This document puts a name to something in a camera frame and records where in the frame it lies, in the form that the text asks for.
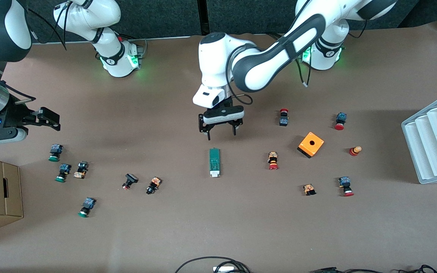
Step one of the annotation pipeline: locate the black cable bundle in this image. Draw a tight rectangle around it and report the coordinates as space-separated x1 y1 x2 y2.
310 265 437 273

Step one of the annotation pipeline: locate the black looped floor cable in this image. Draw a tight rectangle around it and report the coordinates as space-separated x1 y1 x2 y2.
175 256 251 273

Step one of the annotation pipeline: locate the red button blue block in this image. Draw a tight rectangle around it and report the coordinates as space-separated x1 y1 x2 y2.
334 112 347 131
338 176 355 197

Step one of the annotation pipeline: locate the black vertical post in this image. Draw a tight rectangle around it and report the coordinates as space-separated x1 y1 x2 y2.
198 0 208 36

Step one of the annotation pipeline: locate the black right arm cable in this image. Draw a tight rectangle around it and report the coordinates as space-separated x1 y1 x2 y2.
27 0 71 50

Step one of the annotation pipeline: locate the black button orange block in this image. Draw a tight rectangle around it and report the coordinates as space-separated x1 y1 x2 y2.
146 177 162 195

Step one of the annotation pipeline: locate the black square button red base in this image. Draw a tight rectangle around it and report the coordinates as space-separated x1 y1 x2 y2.
122 173 139 190

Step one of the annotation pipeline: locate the grey ridged tray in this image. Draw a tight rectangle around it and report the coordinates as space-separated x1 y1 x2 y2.
401 90 437 185

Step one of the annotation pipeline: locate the green push button blue block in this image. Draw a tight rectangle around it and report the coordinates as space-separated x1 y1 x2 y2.
55 164 72 183
49 144 64 162
77 197 97 218

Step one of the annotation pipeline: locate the orange button enclosure box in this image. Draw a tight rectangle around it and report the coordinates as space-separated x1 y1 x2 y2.
297 132 324 159

